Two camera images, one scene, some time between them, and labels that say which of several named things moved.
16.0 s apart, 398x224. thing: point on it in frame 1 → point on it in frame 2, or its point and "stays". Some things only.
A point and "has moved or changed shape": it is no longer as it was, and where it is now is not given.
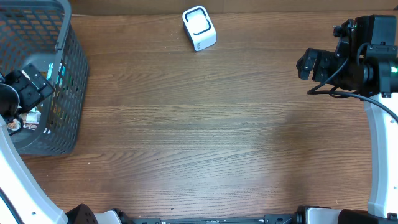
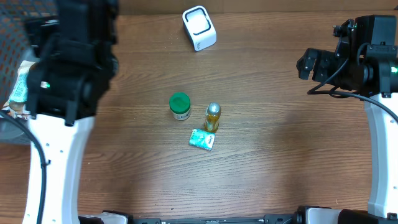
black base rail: (268, 219) stays
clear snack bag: (14, 124) has moved or changed shape
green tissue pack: (61, 74) has moved or changed shape
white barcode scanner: (199, 27) stays
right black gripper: (319, 65) stays
